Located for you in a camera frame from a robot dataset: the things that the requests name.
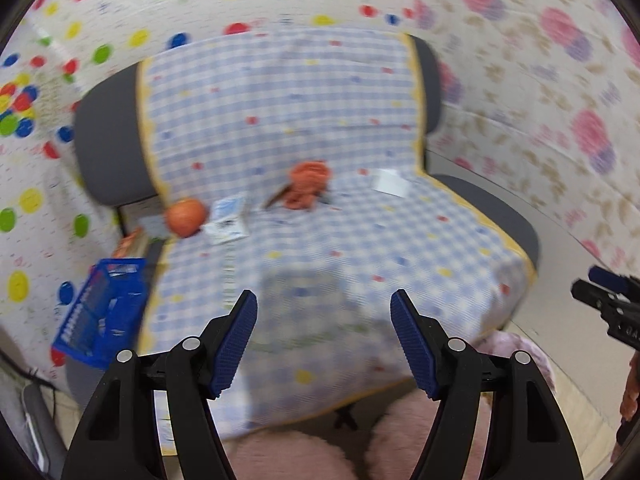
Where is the blue plastic basket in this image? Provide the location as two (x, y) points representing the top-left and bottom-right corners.
(52, 258), (149, 370)

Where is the stack of books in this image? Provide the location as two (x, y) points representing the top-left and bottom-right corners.
(112, 226), (150, 259)

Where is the brown cardboard piece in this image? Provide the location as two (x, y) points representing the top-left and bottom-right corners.
(264, 184), (291, 209)

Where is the white blue milk carton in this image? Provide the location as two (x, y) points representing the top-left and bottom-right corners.
(203, 194), (250, 245)

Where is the small white paper scrap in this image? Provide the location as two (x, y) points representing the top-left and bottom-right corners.
(372, 169), (411, 198)

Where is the floral print plastic sheet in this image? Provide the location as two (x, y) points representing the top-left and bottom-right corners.
(414, 0), (639, 273)

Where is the blue checkered chair cover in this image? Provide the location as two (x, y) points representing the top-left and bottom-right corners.
(134, 27), (537, 443)

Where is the orange knitted cloth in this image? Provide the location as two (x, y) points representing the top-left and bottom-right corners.
(283, 160), (332, 210)

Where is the balloon print plastic sheet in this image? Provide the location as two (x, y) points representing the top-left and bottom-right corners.
(1, 0), (439, 383)

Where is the red apple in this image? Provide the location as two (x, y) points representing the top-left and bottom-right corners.
(164, 198), (208, 238)

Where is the grey office chair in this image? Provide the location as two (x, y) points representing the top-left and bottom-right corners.
(64, 32), (542, 430)

